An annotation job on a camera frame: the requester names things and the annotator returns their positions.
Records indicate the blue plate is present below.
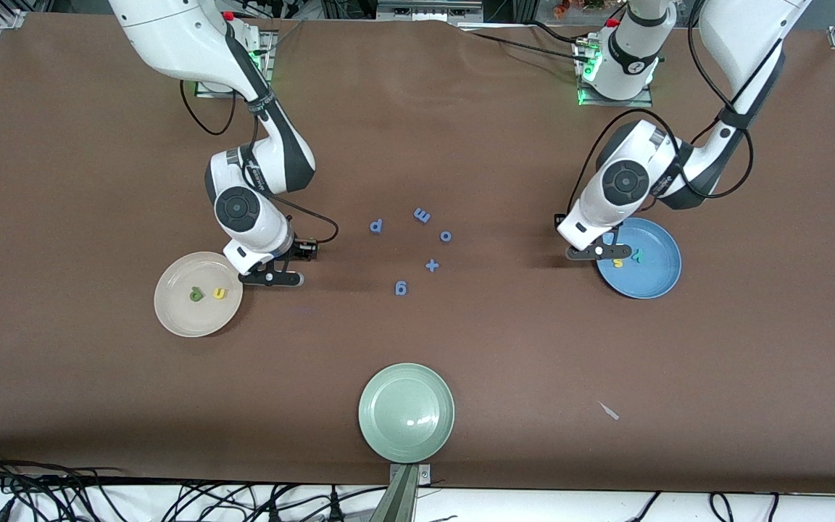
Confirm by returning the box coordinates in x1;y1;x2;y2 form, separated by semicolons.
596;217;682;299

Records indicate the beige brown plate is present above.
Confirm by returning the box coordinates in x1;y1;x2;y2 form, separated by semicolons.
154;252;244;339

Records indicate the brown table cover sheet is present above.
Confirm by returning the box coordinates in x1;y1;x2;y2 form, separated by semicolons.
0;11;835;494

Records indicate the pale green plate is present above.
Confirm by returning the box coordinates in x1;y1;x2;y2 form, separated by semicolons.
358;363;456;464

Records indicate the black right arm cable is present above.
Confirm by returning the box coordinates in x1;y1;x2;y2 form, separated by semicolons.
180;80;339;247

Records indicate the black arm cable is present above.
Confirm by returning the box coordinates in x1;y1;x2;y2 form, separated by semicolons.
568;0;755;251
180;80;339;247

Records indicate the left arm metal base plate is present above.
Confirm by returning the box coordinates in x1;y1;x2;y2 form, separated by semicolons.
577;86;655;108

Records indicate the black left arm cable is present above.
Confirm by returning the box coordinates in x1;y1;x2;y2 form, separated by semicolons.
568;0;755;251

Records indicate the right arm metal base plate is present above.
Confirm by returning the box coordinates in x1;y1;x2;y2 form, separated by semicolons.
195;29;275;99

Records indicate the black base cable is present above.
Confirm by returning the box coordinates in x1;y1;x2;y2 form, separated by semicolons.
530;20;591;44
470;30;592;62

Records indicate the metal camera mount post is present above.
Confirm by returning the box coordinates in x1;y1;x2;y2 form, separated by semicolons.
370;464;433;522

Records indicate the aluminium frame crossbar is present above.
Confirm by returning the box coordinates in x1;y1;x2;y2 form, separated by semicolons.
374;0;483;22

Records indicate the thick black cable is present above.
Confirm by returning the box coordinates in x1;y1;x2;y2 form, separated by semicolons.
0;458;128;485

